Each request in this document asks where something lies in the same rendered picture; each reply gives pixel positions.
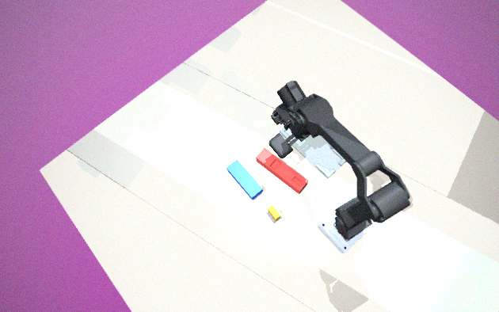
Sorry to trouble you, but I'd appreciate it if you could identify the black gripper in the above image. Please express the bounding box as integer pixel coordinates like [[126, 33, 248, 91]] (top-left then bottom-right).
[[269, 120, 310, 158]]

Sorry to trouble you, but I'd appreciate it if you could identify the yellow rectangular block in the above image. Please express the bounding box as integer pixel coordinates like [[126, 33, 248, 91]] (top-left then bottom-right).
[[268, 206, 280, 221]]

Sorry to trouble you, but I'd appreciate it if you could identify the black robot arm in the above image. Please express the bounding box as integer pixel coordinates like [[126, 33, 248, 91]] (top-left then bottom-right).
[[271, 80, 410, 242]]

